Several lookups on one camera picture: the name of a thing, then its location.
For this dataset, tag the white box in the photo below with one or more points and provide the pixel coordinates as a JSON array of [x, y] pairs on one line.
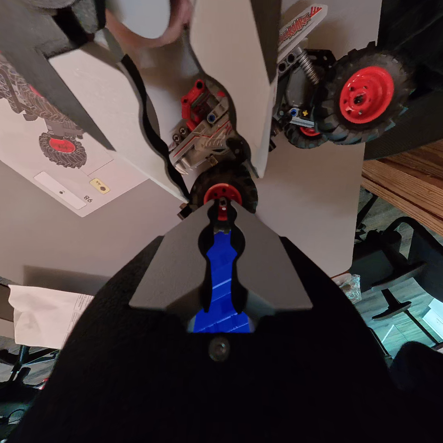
[[436, 318]]

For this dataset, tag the clear plastic bag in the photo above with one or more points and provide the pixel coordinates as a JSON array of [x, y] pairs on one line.
[[351, 287]]

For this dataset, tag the toy building instruction booklet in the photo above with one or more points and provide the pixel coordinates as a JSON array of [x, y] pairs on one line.
[[69, 187]]

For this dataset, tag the blue plastic part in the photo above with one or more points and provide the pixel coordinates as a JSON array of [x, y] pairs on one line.
[[221, 277]]

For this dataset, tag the white desk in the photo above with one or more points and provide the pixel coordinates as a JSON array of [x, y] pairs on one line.
[[86, 238]]

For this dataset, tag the person's right hand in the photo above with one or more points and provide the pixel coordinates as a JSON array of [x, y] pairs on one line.
[[162, 41]]

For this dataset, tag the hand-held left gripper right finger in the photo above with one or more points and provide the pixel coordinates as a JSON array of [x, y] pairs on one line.
[[273, 273]]

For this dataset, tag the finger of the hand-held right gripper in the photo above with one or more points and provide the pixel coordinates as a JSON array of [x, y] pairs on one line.
[[235, 45], [110, 103]]

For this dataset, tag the white printed paper leaflet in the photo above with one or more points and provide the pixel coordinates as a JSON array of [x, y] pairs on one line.
[[41, 315]]

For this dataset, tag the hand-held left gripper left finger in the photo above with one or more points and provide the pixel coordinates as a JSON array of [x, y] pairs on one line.
[[166, 270]]

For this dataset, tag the black chair base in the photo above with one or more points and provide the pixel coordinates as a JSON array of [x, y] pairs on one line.
[[20, 363], [398, 273]]

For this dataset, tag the brick-built toy monster truck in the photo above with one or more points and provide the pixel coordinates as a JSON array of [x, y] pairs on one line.
[[367, 95]]

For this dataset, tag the wooden table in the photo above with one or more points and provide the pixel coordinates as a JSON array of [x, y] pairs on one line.
[[408, 180]]

